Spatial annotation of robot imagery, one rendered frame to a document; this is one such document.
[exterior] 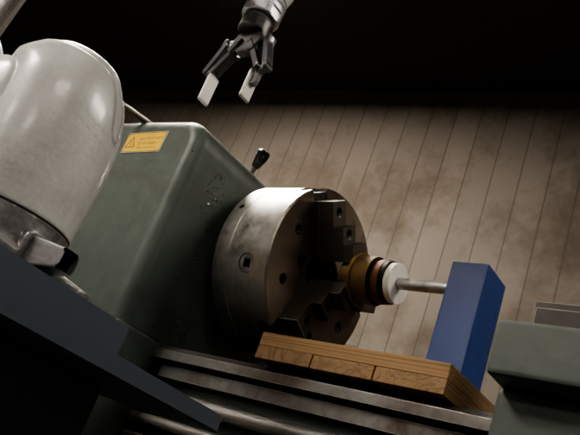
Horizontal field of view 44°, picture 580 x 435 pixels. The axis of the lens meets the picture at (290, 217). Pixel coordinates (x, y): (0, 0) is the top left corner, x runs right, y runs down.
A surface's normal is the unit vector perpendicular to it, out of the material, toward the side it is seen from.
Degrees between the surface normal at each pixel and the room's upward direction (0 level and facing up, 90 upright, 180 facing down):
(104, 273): 90
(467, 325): 90
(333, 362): 90
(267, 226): 86
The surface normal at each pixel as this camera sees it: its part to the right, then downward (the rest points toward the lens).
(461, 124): -0.42, -0.50
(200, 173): 0.78, 0.03
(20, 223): 0.63, -0.18
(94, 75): 0.72, -0.39
